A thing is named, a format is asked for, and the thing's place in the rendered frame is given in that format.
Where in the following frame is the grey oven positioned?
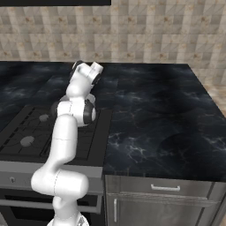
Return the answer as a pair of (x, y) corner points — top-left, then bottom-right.
(0, 160), (105, 226)

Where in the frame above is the grey oven door handle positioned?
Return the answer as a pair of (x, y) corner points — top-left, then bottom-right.
(0, 197), (100, 214)

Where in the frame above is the grey cabinet door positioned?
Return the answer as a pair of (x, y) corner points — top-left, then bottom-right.
(106, 192), (208, 226)

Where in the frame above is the grey drawer front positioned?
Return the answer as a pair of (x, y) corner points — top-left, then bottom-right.
(104, 175), (216, 201)

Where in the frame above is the dark oven door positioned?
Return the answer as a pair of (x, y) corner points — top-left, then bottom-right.
(0, 188), (103, 226)

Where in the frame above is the white cabinet door handle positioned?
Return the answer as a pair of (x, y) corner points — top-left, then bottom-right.
(113, 198), (118, 223)

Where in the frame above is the white drawer handle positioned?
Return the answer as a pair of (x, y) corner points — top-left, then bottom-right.
(150, 184), (181, 192)

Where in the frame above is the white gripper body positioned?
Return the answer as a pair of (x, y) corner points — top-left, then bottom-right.
(89, 62), (105, 77)

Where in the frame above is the black gas hob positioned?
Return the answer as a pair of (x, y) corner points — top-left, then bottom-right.
(0, 104), (114, 163)

